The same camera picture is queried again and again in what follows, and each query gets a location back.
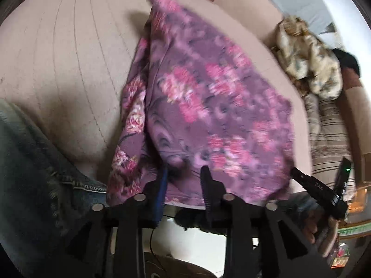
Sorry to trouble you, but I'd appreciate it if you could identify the purple floral cloth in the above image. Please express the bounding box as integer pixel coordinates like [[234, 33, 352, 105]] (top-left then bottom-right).
[[107, 0, 294, 206]]

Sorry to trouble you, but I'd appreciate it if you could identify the person's right hand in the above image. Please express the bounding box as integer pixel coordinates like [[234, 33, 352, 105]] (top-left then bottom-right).
[[302, 210, 339, 257]]

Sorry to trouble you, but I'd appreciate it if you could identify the striped floral cushion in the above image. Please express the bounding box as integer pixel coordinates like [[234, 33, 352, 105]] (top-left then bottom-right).
[[303, 94, 352, 188]]

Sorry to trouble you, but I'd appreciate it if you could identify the person's jeans leg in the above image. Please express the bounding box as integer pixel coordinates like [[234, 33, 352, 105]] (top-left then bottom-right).
[[1, 99, 106, 277]]

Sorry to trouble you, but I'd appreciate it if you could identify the black garment on backrest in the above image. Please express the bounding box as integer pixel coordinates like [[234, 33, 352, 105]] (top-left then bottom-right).
[[332, 48, 360, 76]]

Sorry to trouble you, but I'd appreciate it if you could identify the beige leaf pattern blanket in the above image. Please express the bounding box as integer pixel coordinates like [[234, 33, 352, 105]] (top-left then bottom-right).
[[273, 16, 343, 101]]

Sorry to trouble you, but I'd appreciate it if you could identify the black cable on floor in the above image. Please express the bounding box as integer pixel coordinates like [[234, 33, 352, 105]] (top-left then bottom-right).
[[148, 226, 163, 264]]

